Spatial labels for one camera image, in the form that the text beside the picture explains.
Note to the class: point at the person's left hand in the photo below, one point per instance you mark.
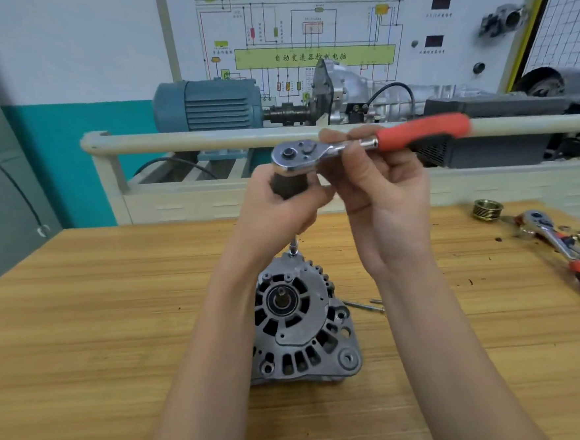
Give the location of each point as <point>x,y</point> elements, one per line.
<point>265,224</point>

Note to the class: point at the person's right hand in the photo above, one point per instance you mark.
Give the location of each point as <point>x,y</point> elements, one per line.
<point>393,210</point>

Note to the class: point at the dark shaft coupling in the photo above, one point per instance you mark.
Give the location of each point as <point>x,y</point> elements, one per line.
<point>285,112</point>

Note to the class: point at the long steel bolt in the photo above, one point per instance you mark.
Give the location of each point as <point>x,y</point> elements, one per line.
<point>376,301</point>
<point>363,306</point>

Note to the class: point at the cream bench frame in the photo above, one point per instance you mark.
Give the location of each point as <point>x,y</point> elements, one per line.
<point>179,200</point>

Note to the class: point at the grey metal part on board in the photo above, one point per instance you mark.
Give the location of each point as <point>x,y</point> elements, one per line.
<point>501,20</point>

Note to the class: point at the grey alternator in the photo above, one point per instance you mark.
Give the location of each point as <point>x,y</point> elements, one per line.
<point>302,325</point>

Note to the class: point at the cream railing pipe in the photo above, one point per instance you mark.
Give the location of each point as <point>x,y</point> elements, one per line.
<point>190,141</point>

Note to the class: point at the grey metal cabinet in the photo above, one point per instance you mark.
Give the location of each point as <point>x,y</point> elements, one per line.
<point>1,207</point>

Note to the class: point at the black round knob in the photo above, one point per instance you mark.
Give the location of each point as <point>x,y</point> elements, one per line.
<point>478,68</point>

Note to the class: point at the person's right thumb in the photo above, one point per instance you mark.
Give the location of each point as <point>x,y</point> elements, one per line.
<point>360,167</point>

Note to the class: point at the silver gearbox housing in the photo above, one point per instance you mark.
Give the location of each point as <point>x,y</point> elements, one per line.
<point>350,89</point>

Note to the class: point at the wiring diagram board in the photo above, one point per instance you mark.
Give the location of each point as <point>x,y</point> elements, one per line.
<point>405,21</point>

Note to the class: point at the person's left thumb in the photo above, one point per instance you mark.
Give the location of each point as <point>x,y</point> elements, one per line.
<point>316,199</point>

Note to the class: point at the white grid board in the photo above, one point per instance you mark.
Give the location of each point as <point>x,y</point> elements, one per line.
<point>566,24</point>

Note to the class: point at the person's left forearm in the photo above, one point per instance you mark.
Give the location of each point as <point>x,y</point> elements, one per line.
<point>206,372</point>

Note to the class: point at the dark grey machine part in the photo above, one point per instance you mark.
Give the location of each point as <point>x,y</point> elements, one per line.
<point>553,82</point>

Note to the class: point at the blue electric motor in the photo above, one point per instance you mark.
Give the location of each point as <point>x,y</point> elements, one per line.
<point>207,105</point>

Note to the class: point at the brass grooved pulley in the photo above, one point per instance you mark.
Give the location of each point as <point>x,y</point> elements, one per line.
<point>487,210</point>

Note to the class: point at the person's right forearm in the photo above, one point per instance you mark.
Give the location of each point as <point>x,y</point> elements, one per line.
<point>453,364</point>

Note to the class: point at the black socket extension bar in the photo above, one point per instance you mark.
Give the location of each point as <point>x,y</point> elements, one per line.
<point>292,185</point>

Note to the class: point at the black box unit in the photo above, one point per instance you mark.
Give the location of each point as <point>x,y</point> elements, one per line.
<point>503,148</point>

